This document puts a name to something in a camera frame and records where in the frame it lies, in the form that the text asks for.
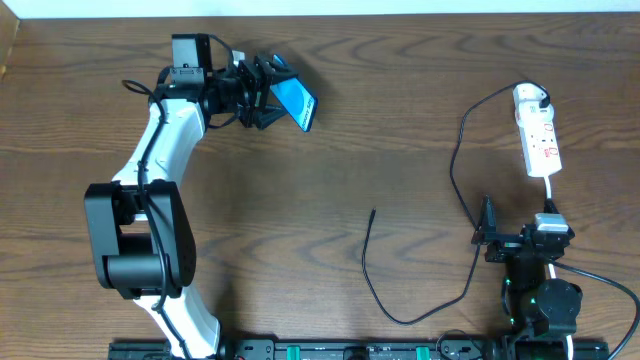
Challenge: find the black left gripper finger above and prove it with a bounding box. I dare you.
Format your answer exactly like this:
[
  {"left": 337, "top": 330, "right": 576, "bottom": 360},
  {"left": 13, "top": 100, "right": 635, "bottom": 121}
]
[
  {"left": 252, "top": 104, "right": 288, "bottom": 130},
  {"left": 254, "top": 55, "right": 299, "bottom": 83}
]

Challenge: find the blue Galaxy smartphone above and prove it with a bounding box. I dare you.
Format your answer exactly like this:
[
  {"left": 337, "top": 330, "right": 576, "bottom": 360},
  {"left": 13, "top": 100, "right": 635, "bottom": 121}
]
[{"left": 270, "top": 74, "right": 318, "bottom": 132}]

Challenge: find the black USB charging cable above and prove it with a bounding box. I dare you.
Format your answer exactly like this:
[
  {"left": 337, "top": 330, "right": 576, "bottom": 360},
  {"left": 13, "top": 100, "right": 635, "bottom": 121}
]
[{"left": 360, "top": 79, "right": 552, "bottom": 327}]

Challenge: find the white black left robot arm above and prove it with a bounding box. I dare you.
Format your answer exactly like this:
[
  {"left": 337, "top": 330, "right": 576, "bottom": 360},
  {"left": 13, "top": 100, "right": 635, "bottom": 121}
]
[{"left": 84, "top": 33, "right": 319, "bottom": 359}]

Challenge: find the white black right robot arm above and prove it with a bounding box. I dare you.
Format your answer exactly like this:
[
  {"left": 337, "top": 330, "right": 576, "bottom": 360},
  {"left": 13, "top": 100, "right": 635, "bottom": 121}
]
[{"left": 472, "top": 197, "right": 583, "bottom": 359}]

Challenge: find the white power strip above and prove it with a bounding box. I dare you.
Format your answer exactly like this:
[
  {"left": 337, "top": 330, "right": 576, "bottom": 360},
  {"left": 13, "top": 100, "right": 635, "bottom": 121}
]
[{"left": 515, "top": 102, "right": 562, "bottom": 178}]

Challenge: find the brown cardboard left panel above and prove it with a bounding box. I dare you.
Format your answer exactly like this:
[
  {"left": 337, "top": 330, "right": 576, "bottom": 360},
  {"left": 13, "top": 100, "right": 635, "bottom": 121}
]
[{"left": 0, "top": 1, "right": 20, "bottom": 78}]

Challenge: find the white USB wall charger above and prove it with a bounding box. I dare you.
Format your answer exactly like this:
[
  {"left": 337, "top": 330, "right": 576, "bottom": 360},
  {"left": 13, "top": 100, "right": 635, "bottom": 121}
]
[{"left": 513, "top": 83, "right": 554, "bottom": 128}]

